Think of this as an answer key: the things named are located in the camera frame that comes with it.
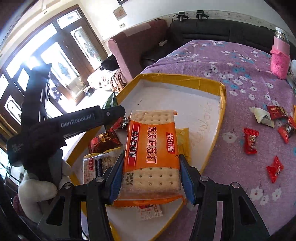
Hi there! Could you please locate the yellow edged soda cracker packet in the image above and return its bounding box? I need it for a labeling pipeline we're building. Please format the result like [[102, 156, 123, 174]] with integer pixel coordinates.
[[83, 147, 123, 184]]

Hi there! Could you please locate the orange soda cracker packet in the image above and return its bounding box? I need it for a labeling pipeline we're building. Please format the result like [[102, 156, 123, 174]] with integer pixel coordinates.
[[113, 110, 183, 207]]

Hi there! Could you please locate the green garlic pea packet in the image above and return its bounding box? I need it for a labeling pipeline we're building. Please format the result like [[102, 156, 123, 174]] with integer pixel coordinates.
[[102, 92, 118, 109]]

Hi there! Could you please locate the left white gloved hand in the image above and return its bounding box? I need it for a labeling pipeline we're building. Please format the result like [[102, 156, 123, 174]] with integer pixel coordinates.
[[18, 161, 72, 223]]

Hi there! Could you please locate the large red snack packet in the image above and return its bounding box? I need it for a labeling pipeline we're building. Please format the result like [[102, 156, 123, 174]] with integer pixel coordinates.
[[88, 132, 122, 154]]

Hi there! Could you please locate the small red candy right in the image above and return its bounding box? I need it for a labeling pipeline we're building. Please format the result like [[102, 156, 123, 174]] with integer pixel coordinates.
[[266, 156, 284, 183]]

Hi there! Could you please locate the small red candy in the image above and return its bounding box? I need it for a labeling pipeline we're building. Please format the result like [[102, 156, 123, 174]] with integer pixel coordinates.
[[266, 156, 284, 183], [243, 128, 259, 155]]

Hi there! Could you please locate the purple floral tablecloth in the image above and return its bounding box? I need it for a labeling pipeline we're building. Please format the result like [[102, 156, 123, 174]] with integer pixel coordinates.
[[144, 40, 295, 240]]

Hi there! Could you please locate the red candy with dark label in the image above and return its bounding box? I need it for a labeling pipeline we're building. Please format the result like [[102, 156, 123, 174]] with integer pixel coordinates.
[[111, 116, 130, 130]]

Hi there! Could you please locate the small red candy left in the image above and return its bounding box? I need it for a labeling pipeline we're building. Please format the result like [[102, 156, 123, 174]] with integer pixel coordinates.
[[243, 128, 259, 155]]

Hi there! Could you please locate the dark red candy packet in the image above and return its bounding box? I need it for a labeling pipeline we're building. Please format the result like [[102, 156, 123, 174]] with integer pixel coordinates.
[[278, 116, 295, 144]]

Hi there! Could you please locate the yellow snack packet in tray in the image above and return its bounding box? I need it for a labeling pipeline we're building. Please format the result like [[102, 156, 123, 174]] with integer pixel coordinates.
[[176, 128, 191, 164]]

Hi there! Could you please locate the white small snack packet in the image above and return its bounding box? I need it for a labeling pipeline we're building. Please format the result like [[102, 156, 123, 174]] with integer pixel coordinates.
[[249, 106, 275, 128]]

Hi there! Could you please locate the wooden glass door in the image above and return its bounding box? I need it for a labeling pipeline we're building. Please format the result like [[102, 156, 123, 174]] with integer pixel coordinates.
[[0, 4, 110, 149]]

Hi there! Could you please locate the black bag on seat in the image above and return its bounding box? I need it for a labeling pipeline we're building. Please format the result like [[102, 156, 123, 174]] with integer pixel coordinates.
[[99, 54, 119, 71]]

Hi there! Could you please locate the red chocolate candy packet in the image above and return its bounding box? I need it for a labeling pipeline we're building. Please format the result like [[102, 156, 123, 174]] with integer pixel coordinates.
[[267, 105, 288, 120]]

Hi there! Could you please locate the yellow rimmed white tray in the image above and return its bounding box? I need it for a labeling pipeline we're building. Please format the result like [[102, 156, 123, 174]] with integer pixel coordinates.
[[66, 73, 227, 241]]

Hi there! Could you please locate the orange yellow biscuit packet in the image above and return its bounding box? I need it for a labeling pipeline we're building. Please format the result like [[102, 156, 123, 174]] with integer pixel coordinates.
[[293, 105, 296, 123]]

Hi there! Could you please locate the maroon armchair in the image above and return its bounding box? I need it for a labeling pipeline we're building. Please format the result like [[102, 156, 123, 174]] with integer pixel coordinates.
[[107, 19, 168, 82]]

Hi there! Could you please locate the white jar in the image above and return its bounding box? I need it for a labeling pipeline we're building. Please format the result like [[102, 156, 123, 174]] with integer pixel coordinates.
[[288, 59, 296, 80]]

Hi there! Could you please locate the pink thermos with knit sleeve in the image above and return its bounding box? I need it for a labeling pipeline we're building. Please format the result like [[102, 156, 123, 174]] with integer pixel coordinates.
[[270, 27, 290, 79]]

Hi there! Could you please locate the black leather sofa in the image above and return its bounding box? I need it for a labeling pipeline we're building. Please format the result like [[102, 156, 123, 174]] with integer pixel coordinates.
[[140, 18, 296, 68]]

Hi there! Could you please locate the framed picture on wall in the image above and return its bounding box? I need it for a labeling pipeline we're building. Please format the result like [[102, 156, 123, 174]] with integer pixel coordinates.
[[117, 0, 128, 5]]

